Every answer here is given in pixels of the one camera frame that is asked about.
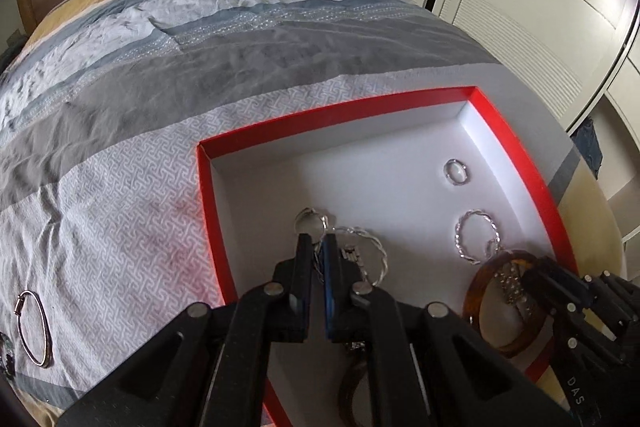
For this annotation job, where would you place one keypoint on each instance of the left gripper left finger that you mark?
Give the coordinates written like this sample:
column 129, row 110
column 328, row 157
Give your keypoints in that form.
column 300, row 288

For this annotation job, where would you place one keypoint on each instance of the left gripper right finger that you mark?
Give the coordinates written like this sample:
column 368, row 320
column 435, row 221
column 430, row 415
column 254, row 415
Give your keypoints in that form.
column 336, row 293

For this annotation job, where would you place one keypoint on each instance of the silver keychain charm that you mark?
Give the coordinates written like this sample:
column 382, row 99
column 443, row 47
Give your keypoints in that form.
column 317, row 225

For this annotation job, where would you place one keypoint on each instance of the amber resin bangle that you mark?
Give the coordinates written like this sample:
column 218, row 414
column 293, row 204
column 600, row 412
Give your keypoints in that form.
column 507, row 268

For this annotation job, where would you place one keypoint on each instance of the dark brown bangle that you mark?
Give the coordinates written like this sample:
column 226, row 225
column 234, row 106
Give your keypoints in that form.
column 355, row 373

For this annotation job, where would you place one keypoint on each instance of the red jewelry box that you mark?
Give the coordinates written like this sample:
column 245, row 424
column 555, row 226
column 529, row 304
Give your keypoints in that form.
column 431, row 175

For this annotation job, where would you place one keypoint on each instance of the striped duvet bed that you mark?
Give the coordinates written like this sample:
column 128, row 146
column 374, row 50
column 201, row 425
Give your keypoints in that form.
column 101, row 114

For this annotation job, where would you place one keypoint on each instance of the thin silver bangle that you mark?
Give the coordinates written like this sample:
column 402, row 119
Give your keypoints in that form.
column 33, row 329

